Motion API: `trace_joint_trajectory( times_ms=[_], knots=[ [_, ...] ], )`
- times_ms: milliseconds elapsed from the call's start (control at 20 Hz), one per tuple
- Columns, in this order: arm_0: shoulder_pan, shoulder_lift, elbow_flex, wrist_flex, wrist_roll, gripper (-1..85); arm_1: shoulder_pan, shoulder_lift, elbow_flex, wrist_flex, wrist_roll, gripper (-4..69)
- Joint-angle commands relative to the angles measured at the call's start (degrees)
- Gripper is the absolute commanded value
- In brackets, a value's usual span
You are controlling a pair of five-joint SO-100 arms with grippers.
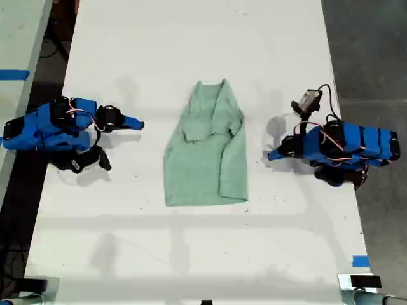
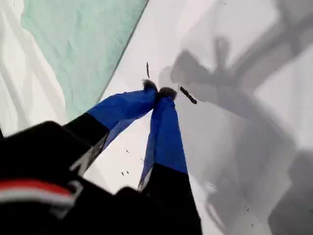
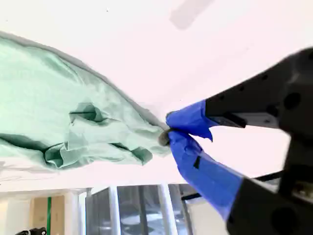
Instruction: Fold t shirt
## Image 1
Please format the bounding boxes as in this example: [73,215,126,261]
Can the black camera stalk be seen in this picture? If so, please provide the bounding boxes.
[91,130,103,151]
[294,112,312,138]

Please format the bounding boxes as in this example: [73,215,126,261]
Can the grey metal tube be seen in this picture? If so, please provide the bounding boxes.
[352,290,407,305]

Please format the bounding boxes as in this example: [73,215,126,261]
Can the pale green t-shirt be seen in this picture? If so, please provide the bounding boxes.
[163,78,249,207]

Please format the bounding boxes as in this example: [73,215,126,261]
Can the grey and black camera box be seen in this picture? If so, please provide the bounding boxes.
[291,89,323,116]

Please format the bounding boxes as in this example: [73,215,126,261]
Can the black camera box white label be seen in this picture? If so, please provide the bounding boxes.
[70,146,112,174]

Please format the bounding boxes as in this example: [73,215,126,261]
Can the long blue tape strip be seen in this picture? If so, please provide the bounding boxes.
[0,69,31,81]

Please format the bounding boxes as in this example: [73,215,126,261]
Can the silver metal bracket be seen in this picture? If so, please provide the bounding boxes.
[24,276,60,305]
[337,273,382,305]

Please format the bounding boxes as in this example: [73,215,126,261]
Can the black camera cable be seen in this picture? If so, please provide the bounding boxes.
[317,83,341,122]

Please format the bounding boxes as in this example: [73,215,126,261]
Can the pale side table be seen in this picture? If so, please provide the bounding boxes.
[0,0,54,204]

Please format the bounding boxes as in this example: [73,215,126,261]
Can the small black box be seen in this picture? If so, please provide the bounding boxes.
[21,277,48,294]
[350,274,382,290]

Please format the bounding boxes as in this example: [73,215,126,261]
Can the black floor cables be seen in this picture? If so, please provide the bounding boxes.
[0,243,27,282]

